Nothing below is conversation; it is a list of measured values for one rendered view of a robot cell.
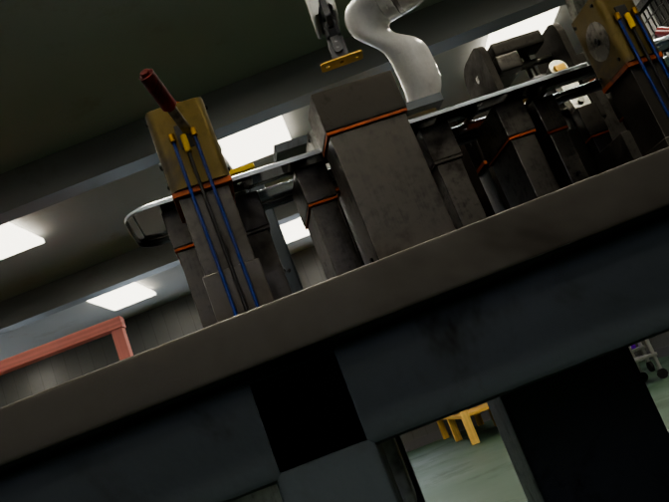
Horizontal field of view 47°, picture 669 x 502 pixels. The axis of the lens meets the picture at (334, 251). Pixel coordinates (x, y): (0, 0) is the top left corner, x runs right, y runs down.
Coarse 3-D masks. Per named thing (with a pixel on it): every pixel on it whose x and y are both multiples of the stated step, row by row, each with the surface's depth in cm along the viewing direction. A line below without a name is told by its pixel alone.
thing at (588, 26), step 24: (600, 0) 110; (624, 0) 110; (576, 24) 117; (600, 24) 111; (624, 24) 109; (600, 48) 113; (624, 48) 108; (648, 48) 108; (600, 72) 115; (624, 72) 109; (648, 72) 109; (624, 96) 112; (648, 96) 108; (624, 120) 114; (648, 120) 108; (648, 144) 110
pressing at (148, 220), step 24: (576, 72) 126; (504, 96) 124; (528, 96) 128; (576, 96) 135; (408, 120) 117; (432, 120) 122; (456, 120) 126; (480, 120) 131; (264, 168) 113; (288, 168) 119; (264, 192) 125; (288, 192) 130; (144, 216) 115; (144, 240) 126; (168, 240) 128
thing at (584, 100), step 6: (558, 60) 148; (552, 66) 147; (558, 66) 146; (564, 66) 146; (552, 72) 146; (570, 84) 145; (576, 84) 145; (558, 90) 146; (582, 96) 144; (564, 102) 145; (570, 102) 143; (576, 102) 143; (582, 102) 143; (588, 102) 143; (570, 108) 144
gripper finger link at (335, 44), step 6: (330, 30) 144; (330, 36) 144; (336, 36) 144; (330, 42) 145; (336, 42) 144; (342, 42) 145; (330, 48) 145; (336, 48) 144; (342, 48) 144; (336, 54) 144; (342, 54) 144
